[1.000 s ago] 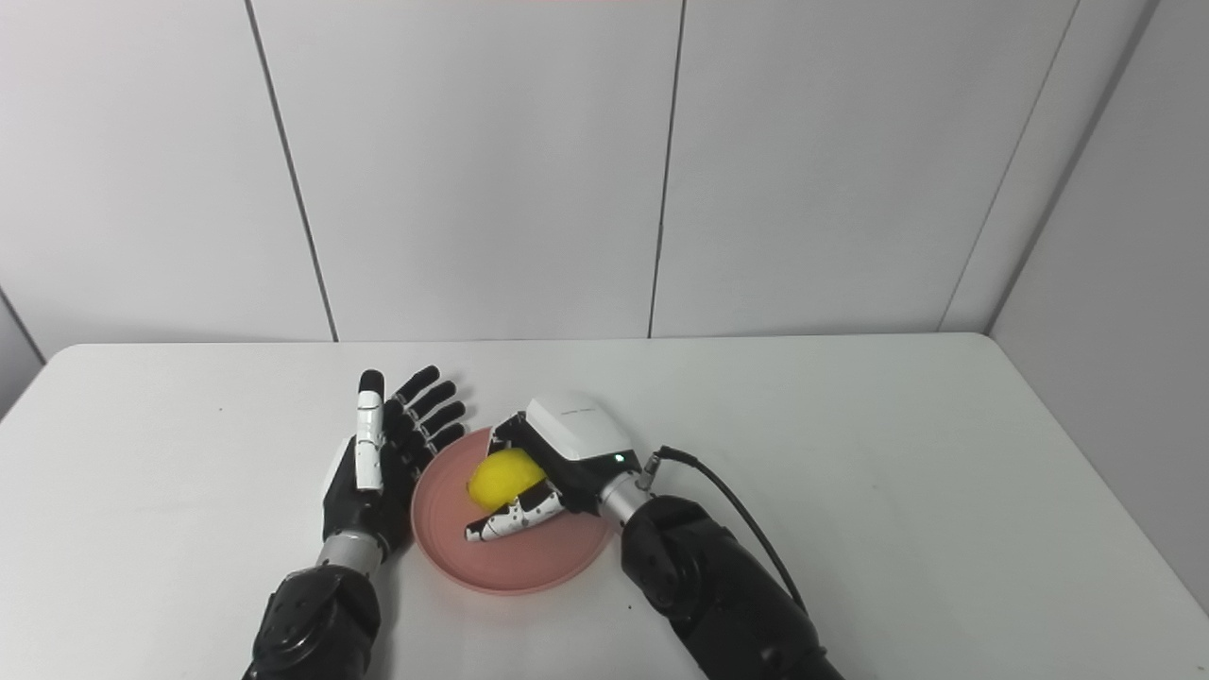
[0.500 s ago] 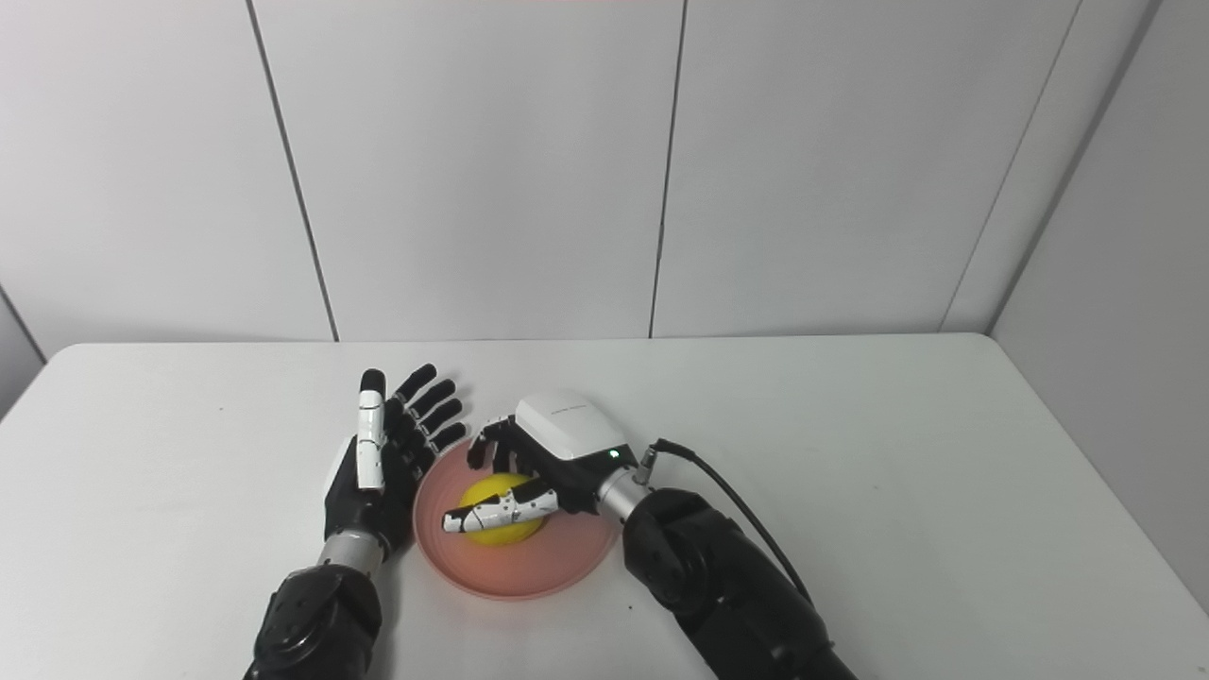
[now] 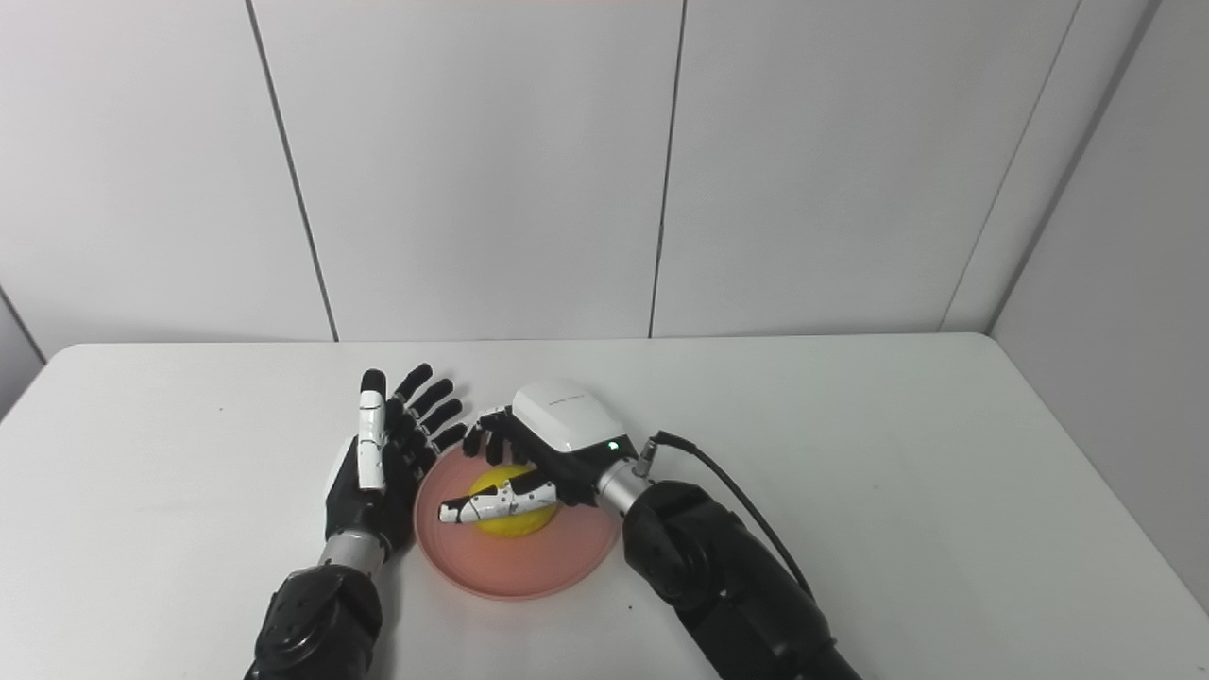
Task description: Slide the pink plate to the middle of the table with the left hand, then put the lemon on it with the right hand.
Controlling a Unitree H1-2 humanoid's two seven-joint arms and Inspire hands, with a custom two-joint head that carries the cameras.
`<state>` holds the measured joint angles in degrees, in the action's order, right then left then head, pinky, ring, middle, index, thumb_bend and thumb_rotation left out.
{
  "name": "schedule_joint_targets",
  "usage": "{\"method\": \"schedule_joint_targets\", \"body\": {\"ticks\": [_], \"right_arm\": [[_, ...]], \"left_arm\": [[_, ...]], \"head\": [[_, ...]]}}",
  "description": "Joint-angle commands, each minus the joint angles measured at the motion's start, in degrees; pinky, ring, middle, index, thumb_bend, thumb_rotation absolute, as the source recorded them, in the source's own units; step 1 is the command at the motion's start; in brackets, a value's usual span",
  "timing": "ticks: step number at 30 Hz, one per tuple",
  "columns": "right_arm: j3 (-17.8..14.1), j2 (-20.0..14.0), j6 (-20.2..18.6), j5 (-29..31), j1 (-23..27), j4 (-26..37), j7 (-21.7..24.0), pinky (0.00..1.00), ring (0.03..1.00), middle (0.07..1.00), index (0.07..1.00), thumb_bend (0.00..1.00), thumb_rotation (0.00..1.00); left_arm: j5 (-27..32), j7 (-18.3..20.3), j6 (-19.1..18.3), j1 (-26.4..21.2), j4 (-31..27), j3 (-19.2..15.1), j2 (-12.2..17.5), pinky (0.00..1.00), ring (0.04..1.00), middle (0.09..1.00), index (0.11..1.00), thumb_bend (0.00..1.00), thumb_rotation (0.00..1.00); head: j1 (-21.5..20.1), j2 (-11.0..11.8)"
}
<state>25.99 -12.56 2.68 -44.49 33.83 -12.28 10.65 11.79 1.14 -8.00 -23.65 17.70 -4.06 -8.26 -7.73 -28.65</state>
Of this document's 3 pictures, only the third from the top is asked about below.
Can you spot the pink round plate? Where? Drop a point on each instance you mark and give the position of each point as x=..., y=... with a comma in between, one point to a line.
x=567, y=548

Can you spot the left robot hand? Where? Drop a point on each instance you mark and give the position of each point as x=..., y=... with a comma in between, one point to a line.
x=378, y=472

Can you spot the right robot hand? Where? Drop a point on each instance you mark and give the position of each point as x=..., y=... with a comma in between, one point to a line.
x=557, y=434

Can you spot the yellow lemon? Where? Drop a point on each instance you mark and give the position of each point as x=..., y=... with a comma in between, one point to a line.
x=515, y=519

